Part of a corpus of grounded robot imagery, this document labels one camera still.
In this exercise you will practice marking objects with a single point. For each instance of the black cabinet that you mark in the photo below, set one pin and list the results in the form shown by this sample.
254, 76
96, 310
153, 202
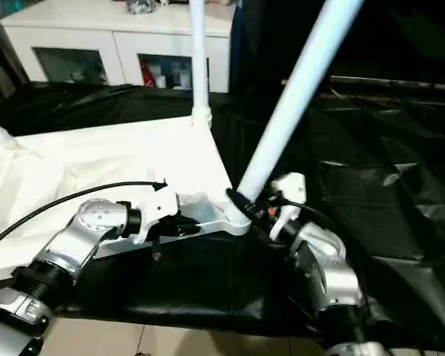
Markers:
393, 37

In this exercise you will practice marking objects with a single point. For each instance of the white plastic table top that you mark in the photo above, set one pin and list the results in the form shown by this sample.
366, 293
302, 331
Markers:
96, 155

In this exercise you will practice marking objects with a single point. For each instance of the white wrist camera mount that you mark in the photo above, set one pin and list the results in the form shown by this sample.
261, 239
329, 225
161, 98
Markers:
291, 185
155, 207

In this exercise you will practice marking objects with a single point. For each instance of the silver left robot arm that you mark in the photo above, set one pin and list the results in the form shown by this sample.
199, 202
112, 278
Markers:
78, 233

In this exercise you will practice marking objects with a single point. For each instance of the red bottle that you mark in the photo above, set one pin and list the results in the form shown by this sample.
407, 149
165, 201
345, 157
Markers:
147, 72

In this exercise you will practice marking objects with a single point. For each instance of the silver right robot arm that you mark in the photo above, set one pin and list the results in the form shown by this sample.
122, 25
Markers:
326, 267

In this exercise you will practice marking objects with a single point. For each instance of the grey curtain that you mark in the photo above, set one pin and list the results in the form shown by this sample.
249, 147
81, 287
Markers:
0, 48

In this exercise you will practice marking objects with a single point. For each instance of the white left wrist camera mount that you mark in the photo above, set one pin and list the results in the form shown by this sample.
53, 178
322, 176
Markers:
155, 207

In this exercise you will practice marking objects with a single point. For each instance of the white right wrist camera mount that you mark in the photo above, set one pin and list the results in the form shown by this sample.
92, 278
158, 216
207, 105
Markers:
291, 185

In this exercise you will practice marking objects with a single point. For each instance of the blue panel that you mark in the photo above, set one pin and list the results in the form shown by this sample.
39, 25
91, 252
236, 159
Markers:
236, 44

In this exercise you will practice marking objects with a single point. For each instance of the white glass-door cabinet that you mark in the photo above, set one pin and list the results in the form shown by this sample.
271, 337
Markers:
115, 26

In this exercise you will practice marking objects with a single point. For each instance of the clear glass ornament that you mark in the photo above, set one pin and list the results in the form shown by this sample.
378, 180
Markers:
141, 5

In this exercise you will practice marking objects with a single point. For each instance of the black work mat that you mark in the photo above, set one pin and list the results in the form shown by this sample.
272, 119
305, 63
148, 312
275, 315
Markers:
244, 278

